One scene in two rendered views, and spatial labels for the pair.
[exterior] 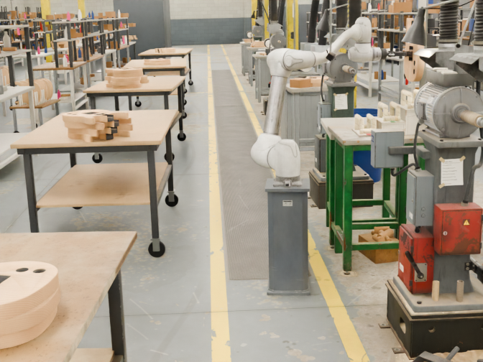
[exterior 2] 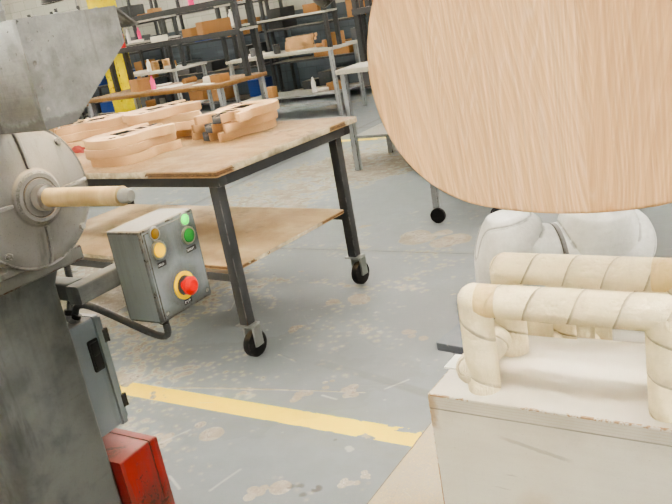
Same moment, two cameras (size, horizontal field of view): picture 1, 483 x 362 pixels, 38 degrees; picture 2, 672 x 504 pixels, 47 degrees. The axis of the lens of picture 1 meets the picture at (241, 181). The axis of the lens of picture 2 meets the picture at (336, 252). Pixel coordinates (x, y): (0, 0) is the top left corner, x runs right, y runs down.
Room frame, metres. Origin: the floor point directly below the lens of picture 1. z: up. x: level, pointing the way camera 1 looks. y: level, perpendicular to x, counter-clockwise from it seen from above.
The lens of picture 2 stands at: (5.00, -1.82, 1.48)
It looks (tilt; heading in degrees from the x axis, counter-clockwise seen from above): 18 degrees down; 127
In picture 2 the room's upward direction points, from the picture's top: 10 degrees counter-clockwise
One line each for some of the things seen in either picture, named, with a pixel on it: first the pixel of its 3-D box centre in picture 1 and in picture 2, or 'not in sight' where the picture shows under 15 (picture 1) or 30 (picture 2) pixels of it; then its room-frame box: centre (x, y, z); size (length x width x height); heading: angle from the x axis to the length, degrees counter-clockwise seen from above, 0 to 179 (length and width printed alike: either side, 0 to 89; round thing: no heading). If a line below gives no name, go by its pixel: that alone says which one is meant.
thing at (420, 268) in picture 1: (415, 266); not in sight; (3.42, -0.88, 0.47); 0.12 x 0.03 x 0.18; 92
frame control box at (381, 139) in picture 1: (394, 155); (133, 280); (3.70, -0.82, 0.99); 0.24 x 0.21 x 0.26; 2
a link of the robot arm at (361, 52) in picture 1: (359, 52); not in sight; (4.77, -0.81, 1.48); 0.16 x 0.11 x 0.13; 91
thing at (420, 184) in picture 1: (420, 172); (61, 317); (3.56, -0.92, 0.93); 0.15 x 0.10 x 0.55; 2
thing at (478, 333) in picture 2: not in sight; (479, 344); (4.69, -1.21, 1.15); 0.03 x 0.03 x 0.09
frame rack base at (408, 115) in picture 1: (410, 119); (590, 451); (4.78, -1.17, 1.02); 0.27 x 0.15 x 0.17; 2
